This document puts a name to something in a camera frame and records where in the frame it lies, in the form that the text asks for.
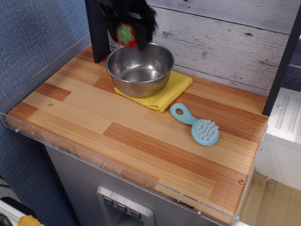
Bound clear acrylic guard rail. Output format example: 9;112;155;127
6;48;267;226

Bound white grooved drainboard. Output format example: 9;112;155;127
267;88;301;144

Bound yellow object at corner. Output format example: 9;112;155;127
17;215;42;226

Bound black right upright post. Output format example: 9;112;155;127
262;6;301;116

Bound light blue scrub brush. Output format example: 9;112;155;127
170;103;219;146

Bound black upright post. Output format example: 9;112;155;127
85;0;110;63
262;6;301;116

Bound yellow folded cloth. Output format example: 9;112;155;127
114;71;193;113

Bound black left upright post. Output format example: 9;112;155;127
85;0;110;63

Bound red toy strawberry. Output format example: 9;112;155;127
115;23;137;48

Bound stainless steel bowl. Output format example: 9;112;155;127
106;43;174;98

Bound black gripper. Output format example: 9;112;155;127
98;0;157;51

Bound grey toy fridge cabinet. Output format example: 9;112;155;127
46;146;215;226

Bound silver dispenser button panel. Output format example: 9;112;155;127
96;186;155;226

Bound black corrugated hose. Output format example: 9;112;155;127
0;213;17;226

